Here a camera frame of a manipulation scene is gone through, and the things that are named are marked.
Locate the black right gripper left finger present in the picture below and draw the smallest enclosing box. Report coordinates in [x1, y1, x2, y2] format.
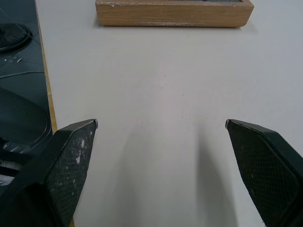
[0, 118, 99, 227]

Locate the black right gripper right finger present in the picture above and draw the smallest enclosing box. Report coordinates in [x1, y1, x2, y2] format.
[225, 119, 303, 227]

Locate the black curved floor base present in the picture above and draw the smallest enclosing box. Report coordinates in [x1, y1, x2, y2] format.
[0, 88, 53, 171]

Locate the black round fan base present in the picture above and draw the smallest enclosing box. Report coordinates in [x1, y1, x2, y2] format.
[0, 23, 33, 53]

